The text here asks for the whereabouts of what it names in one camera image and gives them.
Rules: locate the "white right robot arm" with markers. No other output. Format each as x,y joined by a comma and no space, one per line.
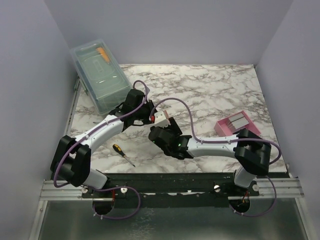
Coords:
251,151

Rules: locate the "yellow black handled screwdriver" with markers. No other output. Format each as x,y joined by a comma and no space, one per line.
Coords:
118,150

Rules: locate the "clear green plastic storage box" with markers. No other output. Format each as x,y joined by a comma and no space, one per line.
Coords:
105,83

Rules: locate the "orange tool inside box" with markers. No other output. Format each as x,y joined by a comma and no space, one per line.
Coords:
103,53

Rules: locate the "grey credit card stack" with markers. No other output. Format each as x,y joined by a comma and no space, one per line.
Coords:
237,122

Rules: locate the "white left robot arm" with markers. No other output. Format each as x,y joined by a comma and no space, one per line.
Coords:
72,158

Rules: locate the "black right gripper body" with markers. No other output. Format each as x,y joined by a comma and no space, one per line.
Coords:
168,129

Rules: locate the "pink plastic card tray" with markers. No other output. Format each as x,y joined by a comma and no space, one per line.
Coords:
222,129

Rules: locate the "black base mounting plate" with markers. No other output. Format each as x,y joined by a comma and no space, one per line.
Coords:
171,190

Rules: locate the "tan leather card holder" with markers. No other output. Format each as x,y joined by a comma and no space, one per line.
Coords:
161,119

